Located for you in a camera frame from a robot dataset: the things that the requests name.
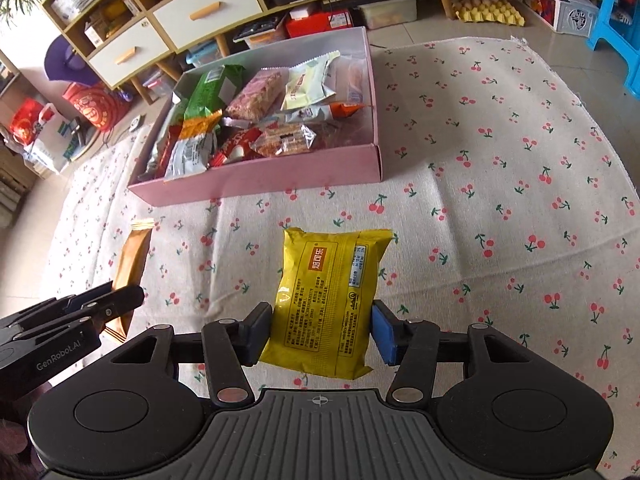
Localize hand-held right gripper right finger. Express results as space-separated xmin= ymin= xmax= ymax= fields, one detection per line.
xmin=371 ymin=298 xmax=534 ymax=407

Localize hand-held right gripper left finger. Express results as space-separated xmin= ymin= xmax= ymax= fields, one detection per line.
xmin=109 ymin=302 xmax=274 ymax=408

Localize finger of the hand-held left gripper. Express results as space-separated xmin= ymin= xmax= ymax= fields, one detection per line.
xmin=0 ymin=281 xmax=116 ymax=331
xmin=0 ymin=286 xmax=146 ymax=351

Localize brown snack packet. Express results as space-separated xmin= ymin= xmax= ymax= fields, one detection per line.
xmin=101 ymin=218 xmax=157 ymax=339

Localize yellow snack packet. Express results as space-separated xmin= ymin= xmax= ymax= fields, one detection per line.
xmin=259 ymin=227 xmax=394 ymax=381

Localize pink cardboard box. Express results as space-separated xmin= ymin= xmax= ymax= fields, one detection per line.
xmin=127 ymin=26 xmax=384 ymax=207

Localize small silver snack packet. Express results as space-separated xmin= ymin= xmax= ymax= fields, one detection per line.
xmin=164 ymin=136 xmax=217 ymax=179

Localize red gold candy packet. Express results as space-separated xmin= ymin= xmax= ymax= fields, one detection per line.
xmin=154 ymin=125 xmax=183 ymax=178

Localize red white snack packet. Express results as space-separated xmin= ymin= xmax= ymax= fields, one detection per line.
xmin=209 ymin=127 xmax=263 ymax=167

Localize orange white snack packet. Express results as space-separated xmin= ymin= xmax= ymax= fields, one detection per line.
xmin=178 ymin=111 xmax=224 ymax=142

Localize clear brown granola bar packet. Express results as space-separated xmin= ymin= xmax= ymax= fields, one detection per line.
xmin=249 ymin=122 xmax=319 ymax=159

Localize pink granola bar packet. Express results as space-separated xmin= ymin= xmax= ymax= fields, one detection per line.
xmin=224 ymin=70 xmax=284 ymax=122

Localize clear long bread packet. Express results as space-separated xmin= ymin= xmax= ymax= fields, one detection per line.
xmin=344 ymin=56 xmax=372 ymax=107

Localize cream white snack packet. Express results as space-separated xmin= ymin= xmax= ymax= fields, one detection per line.
xmin=279 ymin=50 xmax=342 ymax=112

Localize white shopping bag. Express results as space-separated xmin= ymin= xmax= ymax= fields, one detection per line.
xmin=24 ymin=104 xmax=82 ymax=174

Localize cherry print tablecloth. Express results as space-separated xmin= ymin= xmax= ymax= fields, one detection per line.
xmin=45 ymin=35 xmax=640 ymax=480

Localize red gift bag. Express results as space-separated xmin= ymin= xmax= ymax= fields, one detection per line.
xmin=10 ymin=98 xmax=47 ymax=147

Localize round red printed bag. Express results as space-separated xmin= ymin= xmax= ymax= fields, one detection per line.
xmin=62 ymin=82 xmax=132 ymax=134

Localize purple hat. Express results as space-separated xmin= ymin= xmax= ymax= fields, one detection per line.
xmin=44 ymin=37 xmax=102 ymax=92

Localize clear storage box blue lid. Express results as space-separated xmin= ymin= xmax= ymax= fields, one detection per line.
xmin=186 ymin=41 xmax=222 ymax=69

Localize wooden cabinet with white drawers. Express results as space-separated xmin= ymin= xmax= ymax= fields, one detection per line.
xmin=40 ymin=0 xmax=617 ymax=107

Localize red cardboard box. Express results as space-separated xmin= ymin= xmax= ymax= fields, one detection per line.
xmin=285 ymin=6 xmax=354 ymax=39

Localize clear storage box yellow contents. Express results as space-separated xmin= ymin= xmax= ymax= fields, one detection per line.
xmin=356 ymin=0 xmax=419 ymax=29

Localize yellow egg tray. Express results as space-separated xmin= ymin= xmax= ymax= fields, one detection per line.
xmin=451 ymin=0 xmax=527 ymax=27

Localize blue plastic stool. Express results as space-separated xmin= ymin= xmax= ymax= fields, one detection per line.
xmin=586 ymin=0 xmax=640 ymax=107

